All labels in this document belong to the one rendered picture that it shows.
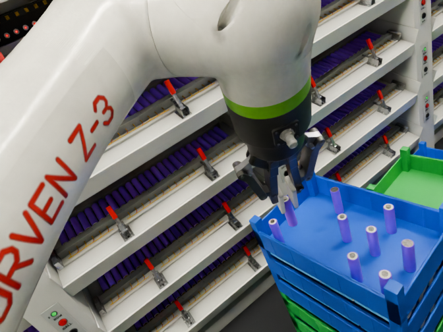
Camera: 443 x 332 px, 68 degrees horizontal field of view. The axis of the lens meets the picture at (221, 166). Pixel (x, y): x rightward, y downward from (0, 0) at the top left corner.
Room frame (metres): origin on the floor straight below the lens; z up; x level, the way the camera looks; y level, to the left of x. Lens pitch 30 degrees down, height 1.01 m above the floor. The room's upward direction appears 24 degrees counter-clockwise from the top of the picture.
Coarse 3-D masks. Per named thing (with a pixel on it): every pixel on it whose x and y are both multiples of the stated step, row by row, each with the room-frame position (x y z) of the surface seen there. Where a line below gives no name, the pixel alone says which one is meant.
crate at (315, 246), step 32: (320, 192) 0.59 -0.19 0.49; (352, 192) 0.52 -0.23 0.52; (256, 224) 0.50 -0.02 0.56; (320, 224) 0.50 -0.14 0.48; (352, 224) 0.47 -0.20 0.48; (384, 224) 0.44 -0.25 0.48; (416, 224) 0.41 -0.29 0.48; (288, 256) 0.44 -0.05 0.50; (320, 256) 0.43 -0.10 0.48; (384, 256) 0.37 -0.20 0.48; (416, 256) 0.35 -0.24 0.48; (352, 288) 0.32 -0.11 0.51; (384, 288) 0.27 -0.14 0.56; (416, 288) 0.28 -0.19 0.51
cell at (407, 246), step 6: (402, 240) 0.34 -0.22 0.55; (408, 240) 0.33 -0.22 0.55; (402, 246) 0.33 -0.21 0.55; (408, 246) 0.32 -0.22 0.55; (414, 246) 0.32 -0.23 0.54; (402, 252) 0.33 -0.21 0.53; (408, 252) 0.32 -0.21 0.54; (414, 252) 0.32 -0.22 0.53; (408, 258) 0.32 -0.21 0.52; (414, 258) 0.32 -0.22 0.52; (408, 264) 0.32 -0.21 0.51; (414, 264) 0.32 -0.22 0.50; (408, 270) 0.33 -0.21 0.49; (414, 270) 0.32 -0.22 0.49
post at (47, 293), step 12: (48, 276) 0.59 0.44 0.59; (36, 288) 0.58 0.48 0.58; (48, 288) 0.58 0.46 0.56; (60, 288) 0.59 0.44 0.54; (36, 300) 0.57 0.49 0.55; (48, 300) 0.58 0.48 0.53; (60, 300) 0.58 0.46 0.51; (72, 300) 0.59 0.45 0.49; (84, 300) 0.64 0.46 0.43; (36, 312) 0.56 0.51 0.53; (72, 312) 0.58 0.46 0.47; (84, 312) 0.59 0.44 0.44; (36, 324) 0.56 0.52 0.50; (48, 324) 0.56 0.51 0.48; (84, 324) 0.58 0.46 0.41; (96, 324) 0.59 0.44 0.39
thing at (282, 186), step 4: (228, 112) 0.91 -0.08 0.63; (220, 116) 0.97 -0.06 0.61; (256, 168) 0.87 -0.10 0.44; (260, 168) 0.85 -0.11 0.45; (260, 172) 0.86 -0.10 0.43; (280, 176) 0.81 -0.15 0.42; (280, 180) 0.80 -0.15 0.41; (280, 184) 0.80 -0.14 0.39; (284, 184) 0.81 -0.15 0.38; (280, 188) 0.80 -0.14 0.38; (284, 188) 0.81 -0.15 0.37; (284, 192) 0.80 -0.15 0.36
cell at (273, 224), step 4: (272, 220) 0.50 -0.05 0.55; (276, 220) 0.50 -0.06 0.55; (272, 224) 0.50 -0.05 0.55; (276, 224) 0.49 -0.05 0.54; (272, 228) 0.50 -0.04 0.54; (276, 228) 0.49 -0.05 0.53; (272, 232) 0.50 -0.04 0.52; (276, 232) 0.49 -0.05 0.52; (280, 232) 0.50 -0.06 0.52; (276, 236) 0.49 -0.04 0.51; (280, 236) 0.49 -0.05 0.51; (280, 240) 0.49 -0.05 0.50; (284, 240) 0.50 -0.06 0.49
